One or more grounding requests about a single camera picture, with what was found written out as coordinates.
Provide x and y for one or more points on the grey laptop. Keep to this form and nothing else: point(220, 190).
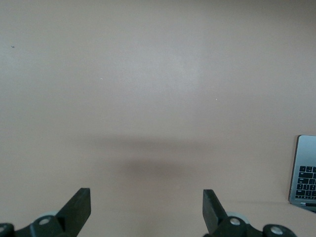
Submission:
point(306, 153)

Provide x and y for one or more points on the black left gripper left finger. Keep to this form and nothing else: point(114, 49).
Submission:
point(76, 209)

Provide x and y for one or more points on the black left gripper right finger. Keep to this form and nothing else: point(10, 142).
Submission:
point(213, 212)

